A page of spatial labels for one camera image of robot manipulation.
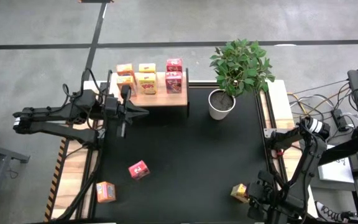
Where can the orange black hazard tape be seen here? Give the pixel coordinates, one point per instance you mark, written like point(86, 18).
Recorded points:
point(54, 183)

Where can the wooden shelf with black frame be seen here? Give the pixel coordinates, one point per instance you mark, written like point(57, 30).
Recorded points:
point(166, 99)

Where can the orange Mini-Wheats cereal box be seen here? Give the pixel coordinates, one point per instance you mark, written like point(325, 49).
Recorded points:
point(105, 192)
point(125, 69)
point(124, 80)

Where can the black power strip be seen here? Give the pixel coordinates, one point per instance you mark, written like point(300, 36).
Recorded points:
point(340, 119)

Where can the black table mat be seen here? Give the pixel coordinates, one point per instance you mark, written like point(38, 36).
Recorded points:
point(182, 149)

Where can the red Froot Loops cereal box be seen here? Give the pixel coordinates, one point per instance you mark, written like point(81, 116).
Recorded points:
point(174, 64)
point(173, 82)
point(138, 170)

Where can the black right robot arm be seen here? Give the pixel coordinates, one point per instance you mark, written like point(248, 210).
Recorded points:
point(309, 161)

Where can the black diagonal bar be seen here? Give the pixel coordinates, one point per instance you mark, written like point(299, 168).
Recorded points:
point(346, 149)

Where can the person's shoe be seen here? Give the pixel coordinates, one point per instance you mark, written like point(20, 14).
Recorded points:
point(328, 215)

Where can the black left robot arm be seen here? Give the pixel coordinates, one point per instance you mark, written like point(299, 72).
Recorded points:
point(48, 113)

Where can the white plant pot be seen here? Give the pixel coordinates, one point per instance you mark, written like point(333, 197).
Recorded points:
point(217, 114)

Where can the yellow Corn Pops cereal box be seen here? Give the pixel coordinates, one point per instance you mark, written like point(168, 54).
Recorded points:
point(148, 84)
point(147, 68)
point(238, 192)

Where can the white paper sheet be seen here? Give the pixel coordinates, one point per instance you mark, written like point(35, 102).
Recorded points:
point(337, 171)

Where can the grey metal desk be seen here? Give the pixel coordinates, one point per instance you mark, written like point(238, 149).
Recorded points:
point(11, 155)

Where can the black aluminium frame rail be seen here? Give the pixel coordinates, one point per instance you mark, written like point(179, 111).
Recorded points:
point(87, 165)
point(257, 96)
point(197, 85)

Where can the green leafy plant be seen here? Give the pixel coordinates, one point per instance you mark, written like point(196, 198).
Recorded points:
point(241, 67)

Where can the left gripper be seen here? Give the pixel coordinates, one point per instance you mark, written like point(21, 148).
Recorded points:
point(112, 107)

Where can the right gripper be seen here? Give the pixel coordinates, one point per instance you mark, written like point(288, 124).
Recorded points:
point(267, 196)

